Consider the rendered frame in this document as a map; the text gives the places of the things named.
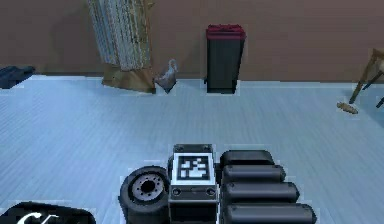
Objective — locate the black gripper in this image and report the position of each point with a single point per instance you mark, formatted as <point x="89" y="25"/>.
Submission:
<point x="145" y="193"/>

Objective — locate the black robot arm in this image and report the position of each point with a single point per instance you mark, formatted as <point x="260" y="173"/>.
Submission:
<point x="233" y="186"/>

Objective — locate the black object with white mark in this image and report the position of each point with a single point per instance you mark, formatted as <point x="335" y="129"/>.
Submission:
<point x="46" y="215"/>

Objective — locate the grey crumpled bag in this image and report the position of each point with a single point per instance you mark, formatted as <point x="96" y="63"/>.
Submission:
<point x="167" y="77"/>

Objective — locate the brown box of striped boards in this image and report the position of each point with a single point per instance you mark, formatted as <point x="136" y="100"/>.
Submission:
<point x="125" y="43"/>

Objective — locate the black bin with red lid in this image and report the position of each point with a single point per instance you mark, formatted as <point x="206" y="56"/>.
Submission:
<point x="222" y="60"/>

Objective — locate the dark blue cloth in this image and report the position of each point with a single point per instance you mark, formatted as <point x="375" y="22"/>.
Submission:
<point x="13" y="76"/>

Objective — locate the tan lumpy object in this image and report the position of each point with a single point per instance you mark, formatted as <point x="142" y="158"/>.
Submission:
<point x="347" y="107"/>

